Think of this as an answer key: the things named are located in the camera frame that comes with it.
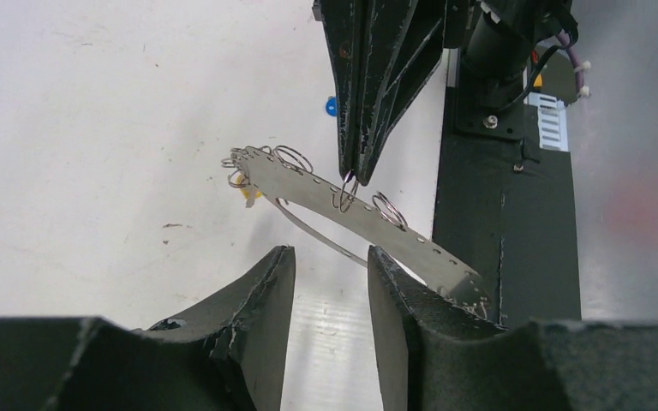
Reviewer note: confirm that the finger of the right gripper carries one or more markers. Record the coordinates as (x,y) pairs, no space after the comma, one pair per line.
(401,46)
(343,28)

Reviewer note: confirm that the metal crescent keyring plate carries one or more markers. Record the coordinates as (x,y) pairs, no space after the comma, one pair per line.
(285,177)

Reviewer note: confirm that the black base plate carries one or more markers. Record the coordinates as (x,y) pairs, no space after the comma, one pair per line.
(506,207)

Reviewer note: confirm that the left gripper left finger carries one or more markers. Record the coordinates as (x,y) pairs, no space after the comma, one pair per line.
(226,352)

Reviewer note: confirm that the blue key tag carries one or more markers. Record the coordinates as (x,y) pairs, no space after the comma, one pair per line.
(331,106)

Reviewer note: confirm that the right circuit board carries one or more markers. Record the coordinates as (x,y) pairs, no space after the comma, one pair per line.
(539,62)

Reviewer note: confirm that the yellow key tag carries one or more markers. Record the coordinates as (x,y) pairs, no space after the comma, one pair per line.
(249,192)

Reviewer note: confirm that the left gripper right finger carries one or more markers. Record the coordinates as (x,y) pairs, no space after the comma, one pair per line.
(433,355)

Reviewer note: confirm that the right white cable duct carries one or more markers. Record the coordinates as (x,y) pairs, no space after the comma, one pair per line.
(551,121)

